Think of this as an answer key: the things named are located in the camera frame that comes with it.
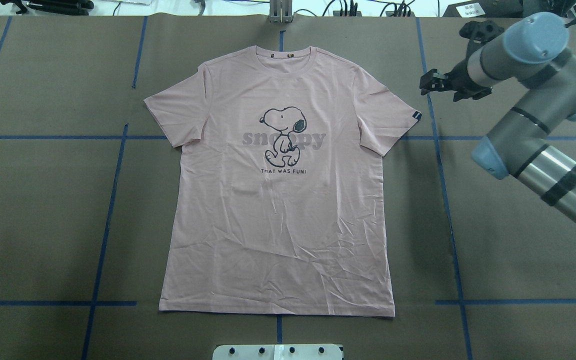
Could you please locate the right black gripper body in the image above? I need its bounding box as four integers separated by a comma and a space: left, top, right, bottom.
439, 59, 493, 102

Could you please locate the pink Snoopy t-shirt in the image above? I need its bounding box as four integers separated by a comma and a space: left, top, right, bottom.
144, 46, 421, 318

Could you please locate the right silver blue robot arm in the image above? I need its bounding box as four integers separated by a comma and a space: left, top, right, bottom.
419, 12, 576, 223

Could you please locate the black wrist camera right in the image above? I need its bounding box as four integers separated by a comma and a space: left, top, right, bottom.
458, 20, 505, 56

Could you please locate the aluminium frame post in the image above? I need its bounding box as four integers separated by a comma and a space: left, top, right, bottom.
268, 0, 294, 24

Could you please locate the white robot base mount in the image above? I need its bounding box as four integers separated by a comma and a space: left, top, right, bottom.
212, 343, 345, 360

